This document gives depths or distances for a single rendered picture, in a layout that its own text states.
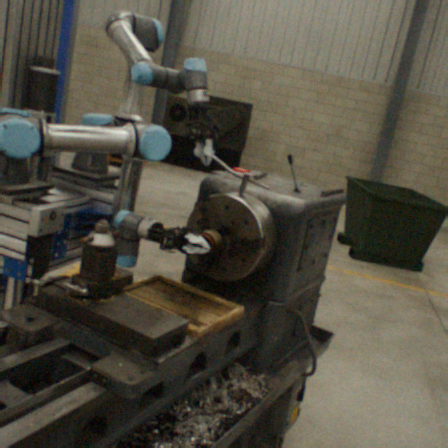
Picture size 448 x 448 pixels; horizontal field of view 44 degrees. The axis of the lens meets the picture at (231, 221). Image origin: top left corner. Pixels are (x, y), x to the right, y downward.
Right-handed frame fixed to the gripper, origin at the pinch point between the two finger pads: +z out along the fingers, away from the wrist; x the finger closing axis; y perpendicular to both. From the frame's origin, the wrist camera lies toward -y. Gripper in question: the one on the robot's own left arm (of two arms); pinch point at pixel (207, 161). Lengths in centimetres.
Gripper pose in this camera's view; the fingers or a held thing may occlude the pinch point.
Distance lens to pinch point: 196.0
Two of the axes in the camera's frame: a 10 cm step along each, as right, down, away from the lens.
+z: 1.0, 9.9, 0.6
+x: 8.8, -0.6, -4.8
